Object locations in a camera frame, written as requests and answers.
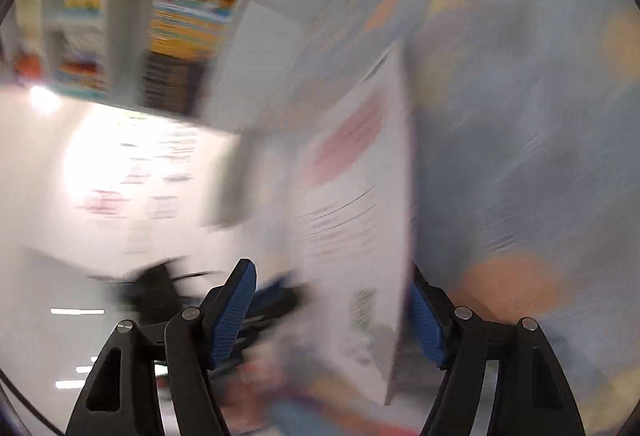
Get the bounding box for large pink picture book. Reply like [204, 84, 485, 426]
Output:
[287, 44, 418, 407]

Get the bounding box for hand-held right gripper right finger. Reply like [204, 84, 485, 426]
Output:
[407, 266, 586, 436]

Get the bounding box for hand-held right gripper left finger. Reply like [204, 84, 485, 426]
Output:
[65, 259, 258, 436]

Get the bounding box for black cable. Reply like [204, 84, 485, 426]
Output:
[0, 368, 66, 436]

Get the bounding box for row of shelved books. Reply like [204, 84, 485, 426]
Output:
[12, 0, 111, 97]
[140, 0, 236, 114]

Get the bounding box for white wall poster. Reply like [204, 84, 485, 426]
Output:
[65, 111, 241, 257]

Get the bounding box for white bookshelf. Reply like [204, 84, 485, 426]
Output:
[10, 0, 301, 132]

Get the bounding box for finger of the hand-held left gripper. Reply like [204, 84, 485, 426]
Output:
[240, 269, 313, 332]

